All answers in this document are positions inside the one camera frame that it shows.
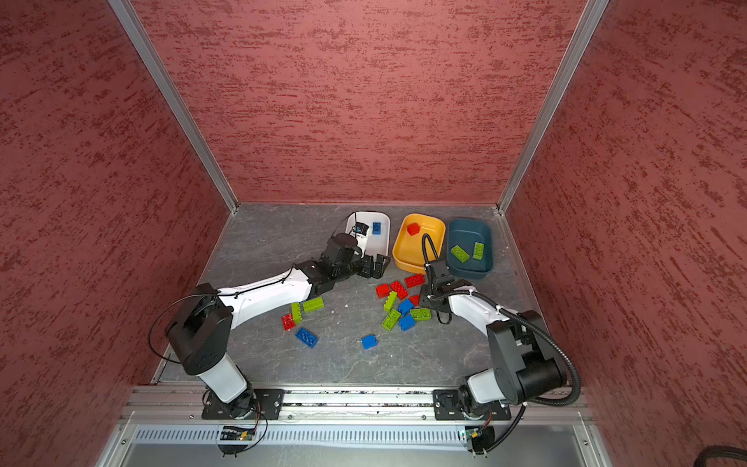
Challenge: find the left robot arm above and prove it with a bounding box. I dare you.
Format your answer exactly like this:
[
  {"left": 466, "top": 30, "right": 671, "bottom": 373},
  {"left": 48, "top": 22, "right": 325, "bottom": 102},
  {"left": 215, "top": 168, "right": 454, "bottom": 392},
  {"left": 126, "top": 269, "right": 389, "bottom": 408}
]
[{"left": 165, "top": 211, "right": 391, "bottom": 409}]

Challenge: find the red lego brick studded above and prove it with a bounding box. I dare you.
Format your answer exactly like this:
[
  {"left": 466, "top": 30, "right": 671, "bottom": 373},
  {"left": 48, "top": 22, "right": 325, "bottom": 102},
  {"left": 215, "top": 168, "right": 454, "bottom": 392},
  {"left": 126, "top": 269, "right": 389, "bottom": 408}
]
[{"left": 390, "top": 280, "right": 409, "bottom": 301}]

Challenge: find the large blue lego brick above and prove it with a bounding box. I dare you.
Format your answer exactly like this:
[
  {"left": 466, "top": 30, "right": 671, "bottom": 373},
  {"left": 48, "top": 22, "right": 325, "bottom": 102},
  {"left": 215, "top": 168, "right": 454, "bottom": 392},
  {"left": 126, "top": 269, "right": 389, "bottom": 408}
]
[{"left": 296, "top": 328, "right": 318, "bottom": 348}]

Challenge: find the red lego plate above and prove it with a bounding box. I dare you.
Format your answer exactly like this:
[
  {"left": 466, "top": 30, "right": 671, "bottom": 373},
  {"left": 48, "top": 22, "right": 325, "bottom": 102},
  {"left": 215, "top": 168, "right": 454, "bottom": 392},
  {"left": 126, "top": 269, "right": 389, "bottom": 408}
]
[{"left": 405, "top": 274, "right": 425, "bottom": 288}]

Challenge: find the small red lego brick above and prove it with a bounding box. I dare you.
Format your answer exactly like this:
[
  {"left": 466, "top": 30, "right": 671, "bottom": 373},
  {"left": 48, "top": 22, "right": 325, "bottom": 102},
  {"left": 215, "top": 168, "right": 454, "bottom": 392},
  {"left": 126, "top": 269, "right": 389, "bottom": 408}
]
[{"left": 282, "top": 313, "right": 297, "bottom": 331}]

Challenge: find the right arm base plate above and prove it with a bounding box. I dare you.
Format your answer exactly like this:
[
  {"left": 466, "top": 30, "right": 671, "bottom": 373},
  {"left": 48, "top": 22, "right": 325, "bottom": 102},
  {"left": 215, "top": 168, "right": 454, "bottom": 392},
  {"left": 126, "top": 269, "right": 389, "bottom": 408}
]
[{"left": 432, "top": 386, "right": 512, "bottom": 421}]

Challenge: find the green lego brick upright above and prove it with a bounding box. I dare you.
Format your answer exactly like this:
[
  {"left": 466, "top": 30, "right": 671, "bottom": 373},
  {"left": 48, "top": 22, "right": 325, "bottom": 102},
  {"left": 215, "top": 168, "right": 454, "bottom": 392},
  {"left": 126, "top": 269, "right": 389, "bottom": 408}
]
[{"left": 383, "top": 292, "right": 398, "bottom": 313}]

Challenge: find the green lego brick end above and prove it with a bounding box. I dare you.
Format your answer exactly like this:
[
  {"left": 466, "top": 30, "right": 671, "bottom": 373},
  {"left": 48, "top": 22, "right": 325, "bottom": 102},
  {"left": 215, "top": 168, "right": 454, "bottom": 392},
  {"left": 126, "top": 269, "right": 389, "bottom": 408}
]
[{"left": 472, "top": 242, "right": 484, "bottom": 261}]

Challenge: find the aluminium front rail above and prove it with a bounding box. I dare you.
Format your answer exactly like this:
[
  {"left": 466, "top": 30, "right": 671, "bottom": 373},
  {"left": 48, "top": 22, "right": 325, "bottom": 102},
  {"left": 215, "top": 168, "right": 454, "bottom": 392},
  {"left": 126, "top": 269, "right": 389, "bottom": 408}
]
[{"left": 124, "top": 384, "right": 591, "bottom": 424}]

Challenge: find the green lego brick long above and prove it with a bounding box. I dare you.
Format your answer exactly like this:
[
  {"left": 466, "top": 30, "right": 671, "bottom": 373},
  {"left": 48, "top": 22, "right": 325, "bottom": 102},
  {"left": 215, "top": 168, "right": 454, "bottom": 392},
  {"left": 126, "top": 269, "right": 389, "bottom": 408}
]
[{"left": 302, "top": 297, "right": 325, "bottom": 313}]

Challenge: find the white plastic bin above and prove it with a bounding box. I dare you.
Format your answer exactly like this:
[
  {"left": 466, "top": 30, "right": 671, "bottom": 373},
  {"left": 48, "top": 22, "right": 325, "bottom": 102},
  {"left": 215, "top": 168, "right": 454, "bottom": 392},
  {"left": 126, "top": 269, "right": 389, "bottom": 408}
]
[{"left": 345, "top": 211, "right": 391, "bottom": 258}]

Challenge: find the blue lego brick low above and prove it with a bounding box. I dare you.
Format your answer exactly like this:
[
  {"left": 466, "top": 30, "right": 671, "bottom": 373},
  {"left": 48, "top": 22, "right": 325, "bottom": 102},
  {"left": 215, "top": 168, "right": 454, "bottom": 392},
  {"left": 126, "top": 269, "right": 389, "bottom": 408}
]
[{"left": 398, "top": 314, "right": 416, "bottom": 332}]

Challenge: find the corner aluminium post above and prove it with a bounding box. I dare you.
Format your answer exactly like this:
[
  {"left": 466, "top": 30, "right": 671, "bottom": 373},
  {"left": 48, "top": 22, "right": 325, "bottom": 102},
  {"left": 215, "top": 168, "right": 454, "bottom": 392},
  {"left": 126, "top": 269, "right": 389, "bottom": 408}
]
[
  {"left": 108, "top": 0, "right": 240, "bottom": 214},
  {"left": 497, "top": 0, "right": 609, "bottom": 216}
]

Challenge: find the left corner aluminium post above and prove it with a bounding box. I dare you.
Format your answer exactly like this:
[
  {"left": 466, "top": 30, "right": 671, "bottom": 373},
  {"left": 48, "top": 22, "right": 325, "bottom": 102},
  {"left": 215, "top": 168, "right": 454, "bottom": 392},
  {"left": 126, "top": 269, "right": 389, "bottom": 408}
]
[{"left": 108, "top": 0, "right": 240, "bottom": 214}]

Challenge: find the narrow green lego brick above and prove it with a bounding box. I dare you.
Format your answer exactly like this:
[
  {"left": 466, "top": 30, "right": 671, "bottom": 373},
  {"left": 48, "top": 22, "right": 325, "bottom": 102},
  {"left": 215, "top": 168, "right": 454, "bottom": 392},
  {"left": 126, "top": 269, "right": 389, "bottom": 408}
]
[{"left": 291, "top": 303, "right": 303, "bottom": 324}]

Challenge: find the blue lego cube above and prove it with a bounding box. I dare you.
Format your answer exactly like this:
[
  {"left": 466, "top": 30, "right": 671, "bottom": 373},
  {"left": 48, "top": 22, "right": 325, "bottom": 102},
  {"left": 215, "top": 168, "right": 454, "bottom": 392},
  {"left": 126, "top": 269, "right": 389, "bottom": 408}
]
[{"left": 398, "top": 299, "right": 416, "bottom": 317}]

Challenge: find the teal plastic bin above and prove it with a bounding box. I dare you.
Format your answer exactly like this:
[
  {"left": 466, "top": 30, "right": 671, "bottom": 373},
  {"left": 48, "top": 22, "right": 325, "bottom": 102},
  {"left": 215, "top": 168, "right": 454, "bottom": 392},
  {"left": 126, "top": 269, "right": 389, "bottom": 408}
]
[{"left": 445, "top": 218, "right": 493, "bottom": 280}]

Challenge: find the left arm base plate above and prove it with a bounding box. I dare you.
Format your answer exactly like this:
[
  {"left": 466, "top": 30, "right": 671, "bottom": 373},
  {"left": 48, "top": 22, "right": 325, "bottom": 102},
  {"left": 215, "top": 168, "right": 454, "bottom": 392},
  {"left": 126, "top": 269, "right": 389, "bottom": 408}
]
[{"left": 202, "top": 388, "right": 286, "bottom": 420}]

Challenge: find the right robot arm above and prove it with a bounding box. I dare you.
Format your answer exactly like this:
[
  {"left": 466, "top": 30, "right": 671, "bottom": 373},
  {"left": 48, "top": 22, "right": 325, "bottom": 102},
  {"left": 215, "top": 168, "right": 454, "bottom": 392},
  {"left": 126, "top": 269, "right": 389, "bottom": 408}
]
[{"left": 420, "top": 279, "right": 574, "bottom": 418}]

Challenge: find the right corner aluminium post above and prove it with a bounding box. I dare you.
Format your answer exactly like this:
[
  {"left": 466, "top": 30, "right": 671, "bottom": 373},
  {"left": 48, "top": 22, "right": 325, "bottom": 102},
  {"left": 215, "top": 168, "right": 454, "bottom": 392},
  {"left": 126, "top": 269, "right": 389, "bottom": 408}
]
[{"left": 497, "top": 0, "right": 609, "bottom": 216}]

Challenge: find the green lego brick flat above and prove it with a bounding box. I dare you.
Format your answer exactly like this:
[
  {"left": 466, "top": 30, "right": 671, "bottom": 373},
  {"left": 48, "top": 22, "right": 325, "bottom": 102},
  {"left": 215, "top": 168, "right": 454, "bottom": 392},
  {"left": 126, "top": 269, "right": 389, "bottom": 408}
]
[{"left": 381, "top": 309, "right": 402, "bottom": 332}]

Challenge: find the yellow plastic bin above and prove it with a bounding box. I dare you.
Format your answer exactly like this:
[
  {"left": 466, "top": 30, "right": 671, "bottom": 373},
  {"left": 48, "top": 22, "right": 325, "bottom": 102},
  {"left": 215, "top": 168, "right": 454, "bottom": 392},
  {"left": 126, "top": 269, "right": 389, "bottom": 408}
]
[{"left": 392, "top": 213, "right": 447, "bottom": 274}]

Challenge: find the blue square lego brick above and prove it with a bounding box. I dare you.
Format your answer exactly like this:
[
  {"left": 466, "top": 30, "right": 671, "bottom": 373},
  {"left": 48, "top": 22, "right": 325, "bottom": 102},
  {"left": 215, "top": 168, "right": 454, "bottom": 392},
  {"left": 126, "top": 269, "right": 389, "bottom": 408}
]
[{"left": 361, "top": 335, "right": 379, "bottom": 350}]

